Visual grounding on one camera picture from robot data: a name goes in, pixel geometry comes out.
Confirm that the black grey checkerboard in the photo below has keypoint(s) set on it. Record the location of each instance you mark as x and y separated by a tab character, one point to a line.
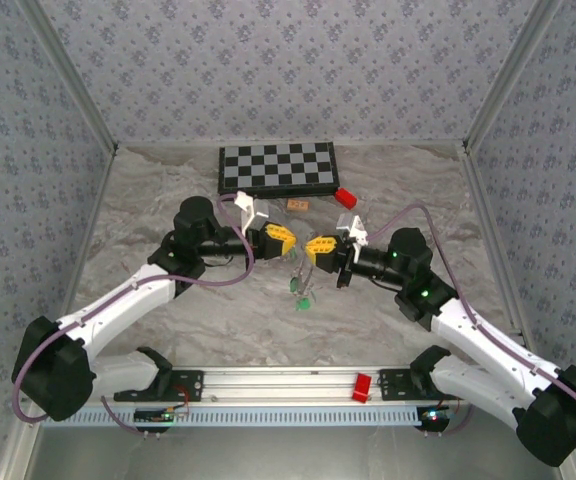
278	167

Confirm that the black right mount plate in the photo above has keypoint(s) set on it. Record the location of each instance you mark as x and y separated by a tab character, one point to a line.
393	385

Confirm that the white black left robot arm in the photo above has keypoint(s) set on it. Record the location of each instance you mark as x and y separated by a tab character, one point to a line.
118	305

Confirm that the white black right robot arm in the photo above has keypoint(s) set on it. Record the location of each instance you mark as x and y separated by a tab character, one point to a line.
478	335

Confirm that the small circuit board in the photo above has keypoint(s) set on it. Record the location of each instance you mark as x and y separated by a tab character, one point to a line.
433	415
153	415

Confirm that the aluminium frame post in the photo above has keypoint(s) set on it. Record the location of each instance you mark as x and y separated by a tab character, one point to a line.
507	75
72	75

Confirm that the red toy block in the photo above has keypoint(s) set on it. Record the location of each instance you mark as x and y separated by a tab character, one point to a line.
345	198

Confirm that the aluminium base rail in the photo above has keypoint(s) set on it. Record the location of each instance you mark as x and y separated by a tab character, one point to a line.
278	385

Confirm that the red block on rail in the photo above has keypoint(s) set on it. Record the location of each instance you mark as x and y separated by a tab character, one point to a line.
362	387

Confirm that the black left mount plate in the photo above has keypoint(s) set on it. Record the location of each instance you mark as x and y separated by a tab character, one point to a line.
188	385

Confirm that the black mount plate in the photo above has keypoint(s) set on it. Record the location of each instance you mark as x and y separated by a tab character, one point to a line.
188	385
393	385

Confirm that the small brown wooden piece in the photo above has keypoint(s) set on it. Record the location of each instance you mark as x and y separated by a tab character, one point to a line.
298	204

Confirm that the aluminium side rail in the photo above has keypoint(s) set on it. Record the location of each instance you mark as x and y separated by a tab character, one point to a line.
487	220
95	210

